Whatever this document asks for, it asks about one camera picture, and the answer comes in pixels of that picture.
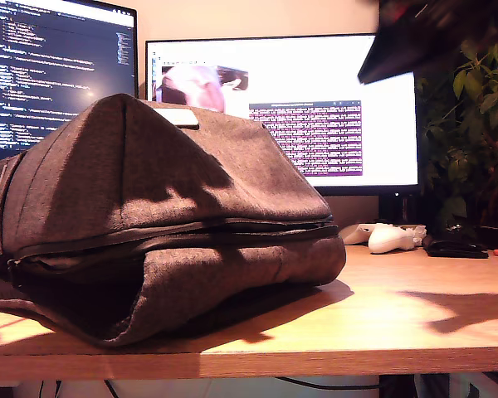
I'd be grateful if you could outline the grey fabric backpack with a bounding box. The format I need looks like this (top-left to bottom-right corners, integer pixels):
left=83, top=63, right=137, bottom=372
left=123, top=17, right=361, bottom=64
left=0, top=93, right=348, bottom=348

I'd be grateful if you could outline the monitor with white screen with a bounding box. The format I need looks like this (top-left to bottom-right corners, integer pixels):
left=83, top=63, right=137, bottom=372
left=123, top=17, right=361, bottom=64
left=144, top=33, right=421, bottom=198

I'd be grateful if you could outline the green leafy potted plant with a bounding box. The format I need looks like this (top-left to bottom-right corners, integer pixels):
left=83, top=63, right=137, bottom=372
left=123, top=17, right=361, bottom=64
left=414, top=39, right=498, bottom=250

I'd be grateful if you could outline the black monitor stand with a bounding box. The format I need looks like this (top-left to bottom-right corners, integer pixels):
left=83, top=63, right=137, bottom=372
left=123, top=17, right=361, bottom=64
left=377, top=195, right=420, bottom=226

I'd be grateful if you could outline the white game controller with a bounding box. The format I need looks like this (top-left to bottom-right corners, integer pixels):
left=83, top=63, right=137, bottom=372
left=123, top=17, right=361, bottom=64
left=339, top=222, right=427, bottom=255

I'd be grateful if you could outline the dark table leg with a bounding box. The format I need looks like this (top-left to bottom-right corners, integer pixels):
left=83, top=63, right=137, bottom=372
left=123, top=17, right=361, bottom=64
left=379, top=375, right=416, bottom=398

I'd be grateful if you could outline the monitor with dark code screen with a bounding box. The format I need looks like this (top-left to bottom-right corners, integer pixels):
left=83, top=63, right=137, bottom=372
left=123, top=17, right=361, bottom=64
left=0, top=0, right=140, bottom=165

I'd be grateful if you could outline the black cable under table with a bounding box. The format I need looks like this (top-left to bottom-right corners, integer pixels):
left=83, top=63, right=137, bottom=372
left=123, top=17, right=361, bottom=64
left=273, top=376, right=382, bottom=391

